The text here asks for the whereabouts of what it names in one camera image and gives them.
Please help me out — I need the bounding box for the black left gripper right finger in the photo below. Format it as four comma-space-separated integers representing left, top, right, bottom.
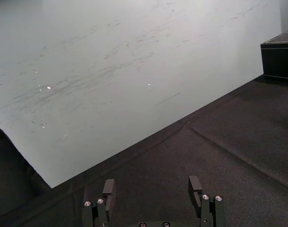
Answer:
188, 175, 226, 227

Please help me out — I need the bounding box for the black table cloth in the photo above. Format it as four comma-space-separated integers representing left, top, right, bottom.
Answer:
0, 73, 288, 227

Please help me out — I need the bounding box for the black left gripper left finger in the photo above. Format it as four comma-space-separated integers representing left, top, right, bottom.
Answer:
82, 179, 116, 227

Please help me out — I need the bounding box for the black box with pale trim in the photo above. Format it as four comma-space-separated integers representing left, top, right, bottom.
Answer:
260, 30, 288, 83

